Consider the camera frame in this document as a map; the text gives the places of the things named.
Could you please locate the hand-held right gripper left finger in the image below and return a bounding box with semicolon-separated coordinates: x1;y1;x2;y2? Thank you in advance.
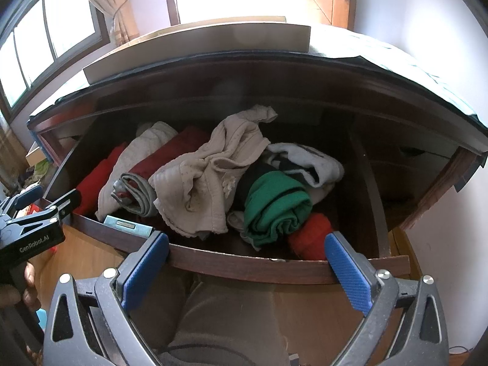
44;231;170;366

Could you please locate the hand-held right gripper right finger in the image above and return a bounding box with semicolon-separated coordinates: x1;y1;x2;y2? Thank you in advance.
324;232;450;366

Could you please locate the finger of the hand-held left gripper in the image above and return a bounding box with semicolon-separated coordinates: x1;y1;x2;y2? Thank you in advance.
8;190;82;229
0;185;44;218

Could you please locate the bright red underwear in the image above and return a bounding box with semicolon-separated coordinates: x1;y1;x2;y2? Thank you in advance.
75;142;128;216

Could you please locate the red sock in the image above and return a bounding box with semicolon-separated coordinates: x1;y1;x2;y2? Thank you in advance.
288;213;336;262

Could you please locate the grey underwear red trim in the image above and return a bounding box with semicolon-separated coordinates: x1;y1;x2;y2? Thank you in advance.
111;173;157;217

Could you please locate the cream white underwear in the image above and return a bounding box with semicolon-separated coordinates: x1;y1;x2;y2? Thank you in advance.
95;121;179;222

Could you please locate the green underwear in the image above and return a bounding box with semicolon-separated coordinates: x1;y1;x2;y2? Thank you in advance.
243;171;313;248

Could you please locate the brown wooden drawer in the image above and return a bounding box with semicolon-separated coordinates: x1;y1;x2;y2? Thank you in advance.
40;118;412;286

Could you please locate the light grey fleecy sock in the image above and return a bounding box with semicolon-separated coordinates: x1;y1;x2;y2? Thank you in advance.
265;143;345;203

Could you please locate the beige underwear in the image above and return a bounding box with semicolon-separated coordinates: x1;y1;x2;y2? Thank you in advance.
148;105;278;240

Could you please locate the dark red underwear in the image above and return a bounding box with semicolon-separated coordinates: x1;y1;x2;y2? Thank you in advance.
130;125;212;184

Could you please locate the white shallow tray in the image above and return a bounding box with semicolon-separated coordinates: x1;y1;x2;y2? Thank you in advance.
83;16;311;84

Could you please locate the person's left hand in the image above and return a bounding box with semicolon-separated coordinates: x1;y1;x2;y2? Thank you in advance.
0;262;42;312

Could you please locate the yellow green cloth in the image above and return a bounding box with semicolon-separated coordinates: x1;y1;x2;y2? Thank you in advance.
32;159;54;180

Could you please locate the cardboard box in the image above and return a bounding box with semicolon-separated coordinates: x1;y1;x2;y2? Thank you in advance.
26;141;48;163

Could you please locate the small blue metal piece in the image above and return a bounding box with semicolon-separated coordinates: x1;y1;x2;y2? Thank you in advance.
104;215;154;239

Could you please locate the blue tape strip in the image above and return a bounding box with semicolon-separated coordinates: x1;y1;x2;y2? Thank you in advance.
27;120;58;164

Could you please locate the small grey sock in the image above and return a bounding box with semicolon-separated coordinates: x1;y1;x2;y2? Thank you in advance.
227;210;264;251

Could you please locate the dark framed window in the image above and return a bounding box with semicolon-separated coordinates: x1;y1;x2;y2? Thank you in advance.
0;0;105;117

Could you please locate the dark wooden desk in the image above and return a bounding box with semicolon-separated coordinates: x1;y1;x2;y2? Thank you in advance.
27;51;488;233

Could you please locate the beige curtain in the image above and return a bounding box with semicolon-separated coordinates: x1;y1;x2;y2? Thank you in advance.
72;0;140;44

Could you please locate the light blue table cover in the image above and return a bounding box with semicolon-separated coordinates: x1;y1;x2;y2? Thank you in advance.
53;23;482;127

